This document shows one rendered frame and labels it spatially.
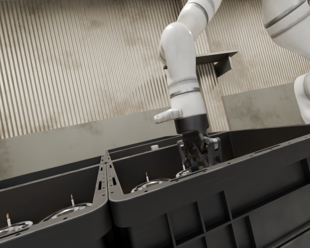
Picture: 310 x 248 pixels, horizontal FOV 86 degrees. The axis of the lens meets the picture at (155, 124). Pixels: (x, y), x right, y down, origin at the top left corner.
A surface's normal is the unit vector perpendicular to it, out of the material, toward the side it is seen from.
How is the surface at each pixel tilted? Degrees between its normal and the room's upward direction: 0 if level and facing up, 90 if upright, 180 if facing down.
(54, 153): 90
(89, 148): 90
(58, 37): 90
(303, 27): 110
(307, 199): 90
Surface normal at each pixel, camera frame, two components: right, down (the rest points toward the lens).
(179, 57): 0.01, 0.22
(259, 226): 0.29, -0.10
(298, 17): -0.19, 0.31
